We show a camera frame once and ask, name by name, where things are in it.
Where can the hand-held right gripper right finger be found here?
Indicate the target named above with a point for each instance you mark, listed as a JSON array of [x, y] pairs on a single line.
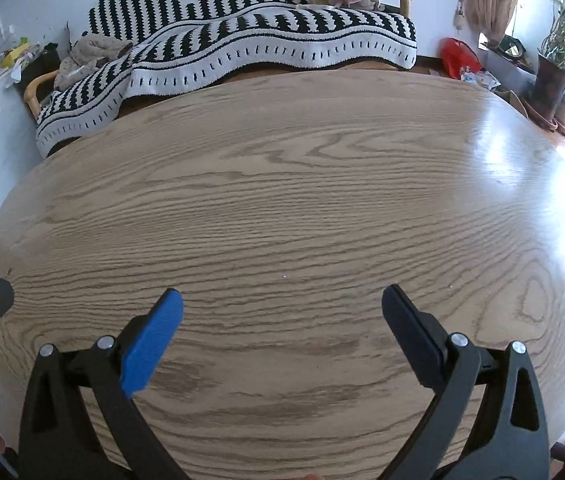
[[415, 340]]

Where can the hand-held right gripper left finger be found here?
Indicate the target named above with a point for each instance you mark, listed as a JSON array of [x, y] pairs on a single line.
[[155, 340]]

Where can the black bag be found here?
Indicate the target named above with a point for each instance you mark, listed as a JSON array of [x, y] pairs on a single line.
[[42, 62]]

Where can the yellow green paper clutter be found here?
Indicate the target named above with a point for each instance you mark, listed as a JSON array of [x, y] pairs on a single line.
[[15, 52]]

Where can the brown cardboard piece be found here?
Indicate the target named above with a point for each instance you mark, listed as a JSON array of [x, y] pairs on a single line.
[[509, 99]]

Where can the beige knit clothing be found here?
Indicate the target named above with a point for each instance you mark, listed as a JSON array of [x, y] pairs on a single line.
[[87, 55]]

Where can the white printed packet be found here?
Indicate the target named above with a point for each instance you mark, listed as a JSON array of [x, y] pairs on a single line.
[[477, 79]]

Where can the grey box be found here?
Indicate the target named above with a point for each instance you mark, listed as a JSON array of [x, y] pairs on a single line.
[[509, 72]]

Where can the red plastic bag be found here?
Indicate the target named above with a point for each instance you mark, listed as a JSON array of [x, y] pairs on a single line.
[[457, 55]]

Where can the dark round object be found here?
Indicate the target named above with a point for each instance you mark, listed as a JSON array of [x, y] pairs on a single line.
[[512, 47]]

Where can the beige patterned curtain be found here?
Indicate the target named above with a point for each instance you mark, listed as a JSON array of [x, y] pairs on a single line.
[[489, 0]]

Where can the hanging wall ornament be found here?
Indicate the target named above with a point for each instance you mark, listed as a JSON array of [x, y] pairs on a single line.
[[459, 20]]

